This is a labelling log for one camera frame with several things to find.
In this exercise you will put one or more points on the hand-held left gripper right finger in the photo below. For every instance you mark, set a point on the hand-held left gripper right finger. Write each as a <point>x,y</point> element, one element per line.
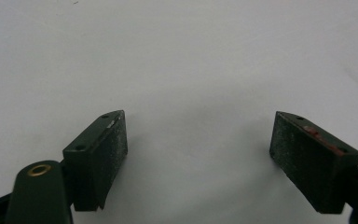
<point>310,168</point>

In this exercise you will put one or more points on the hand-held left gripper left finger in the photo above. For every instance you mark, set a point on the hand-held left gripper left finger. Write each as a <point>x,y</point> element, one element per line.
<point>96,161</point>

